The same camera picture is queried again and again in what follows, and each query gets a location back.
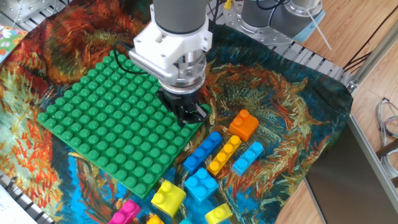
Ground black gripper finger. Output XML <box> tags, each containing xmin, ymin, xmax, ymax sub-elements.
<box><xmin>175</xmin><ymin>108</ymin><xmax>194</xmax><ymax>126</ymax></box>
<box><xmin>188</xmin><ymin>103</ymin><xmax>210</xmax><ymax>123</ymax></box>

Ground green studded baseplate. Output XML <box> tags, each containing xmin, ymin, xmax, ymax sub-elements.
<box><xmin>36</xmin><ymin>49</ymin><xmax>213</xmax><ymax>200</ymax></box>

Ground brown wooden bar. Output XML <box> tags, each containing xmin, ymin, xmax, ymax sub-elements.
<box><xmin>375</xmin><ymin>145</ymin><xmax>398</xmax><ymax>159</ymax></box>

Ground small yellow single-stud brick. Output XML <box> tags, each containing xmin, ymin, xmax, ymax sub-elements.
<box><xmin>204</xmin><ymin>203</ymin><xmax>234</xmax><ymax>224</ymax></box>

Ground colourful printed paper sheet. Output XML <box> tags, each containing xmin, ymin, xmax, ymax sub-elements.
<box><xmin>0</xmin><ymin>24</ymin><xmax>29</xmax><ymax>65</ymax></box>

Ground small yellow-orange four-stud brick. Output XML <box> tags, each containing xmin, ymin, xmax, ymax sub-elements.
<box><xmin>206</xmin><ymin>134</ymin><xmax>243</xmax><ymax>177</ymax></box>

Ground silver perforated metal plate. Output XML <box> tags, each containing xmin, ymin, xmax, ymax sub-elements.
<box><xmin>0</xmin><ymin>0</ymin><xmax>58</xmax><ymax>24</ymax></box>

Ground white paper sheet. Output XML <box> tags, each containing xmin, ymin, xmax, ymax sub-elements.
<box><xmin>0</xmin><ymin>185</ymin><xmax>38</xmax><ymax>224</ymax></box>

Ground grey cable bundle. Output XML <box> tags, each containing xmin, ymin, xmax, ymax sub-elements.
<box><xmin>375</xmin><ymin>97</ymin><xmax>398</xmax><ymax>180</ymax></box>

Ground dark grey framed panel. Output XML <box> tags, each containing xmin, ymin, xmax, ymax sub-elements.
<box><xmin>304</xmin><ymin>114</ymin><xmax>398</xmax><ymax>224</ymax></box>

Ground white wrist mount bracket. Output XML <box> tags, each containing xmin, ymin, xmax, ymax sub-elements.
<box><xmin>128</xmin><ymin>4</ymin><xmax>214</xmax><ymax>82</ymax></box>

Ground orange two-stud block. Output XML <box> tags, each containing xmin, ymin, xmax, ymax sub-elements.
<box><xmin>228</xmin><ymin>108</ymin><xmax>260</xmax><ymax>142</ymax></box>

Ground black floor cables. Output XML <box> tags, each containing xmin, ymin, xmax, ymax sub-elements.
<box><xmin>343</xmin><ymin>4</ymin><xmax>398</xmax><ymax>73</ymax></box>

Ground light blue three-stud brick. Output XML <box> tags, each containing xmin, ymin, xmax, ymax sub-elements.
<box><xmin>231</xmin><ymin>141</ymin><xmax>265</xmax><ymax>177</ymax></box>

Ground dark blue four-stud brick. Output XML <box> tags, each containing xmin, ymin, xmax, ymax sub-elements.
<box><xmin>182</xmin><ymin>130</ymin><xmax>224</xmax><ymax>175</ymax></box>

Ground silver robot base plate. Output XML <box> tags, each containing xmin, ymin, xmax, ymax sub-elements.
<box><xmin>222</xmin><ymin>0</ymin><xmax>301</xmax><ymax>48</ymax></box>

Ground magenta three-stud brick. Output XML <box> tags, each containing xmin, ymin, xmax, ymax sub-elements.
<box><xmin>107</xmin><ymin>198</ymin><xmax>142</xmax><ymax>224</ymax></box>

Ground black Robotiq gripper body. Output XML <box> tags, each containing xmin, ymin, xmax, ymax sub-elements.
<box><xmin>156</xmin><ymin>86</ymin><xmax>203</xmax><ymax>115</ymax></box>

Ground light blue square brick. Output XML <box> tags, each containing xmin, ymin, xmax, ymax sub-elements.
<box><xmin>183</xmin><ymin>167</ymin><xmax>220</xmax><ymax>203</ymax></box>

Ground painted sunflower pattern cloth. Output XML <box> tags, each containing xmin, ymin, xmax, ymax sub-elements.
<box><xmin>0</xmin><ymin>0</ymin><xmax>354</xmax><ymax>224</ymax></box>

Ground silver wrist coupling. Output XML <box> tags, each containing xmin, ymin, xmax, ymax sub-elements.
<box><xmin>160</xmin><ymin>49</ymin><xmax>208</xmax><ymax>96</ymax></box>

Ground yellow two-stud block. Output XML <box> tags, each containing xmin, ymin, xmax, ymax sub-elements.
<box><xmin>150</xmin><ymin>179</ymin><xmax>187</xmax><ymax>218</ymax></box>

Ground aluminium frame post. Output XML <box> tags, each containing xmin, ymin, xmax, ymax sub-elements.
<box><xmin>346</xmin><ymin>18</ymin><xmax>398</xmax><ymax>94</ymax></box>

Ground long orange-yellow brick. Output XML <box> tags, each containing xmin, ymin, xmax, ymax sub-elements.
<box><xmin>146</xmin><ymin>213</ymin><xmax>165</xmax><ymax>224</ymax></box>

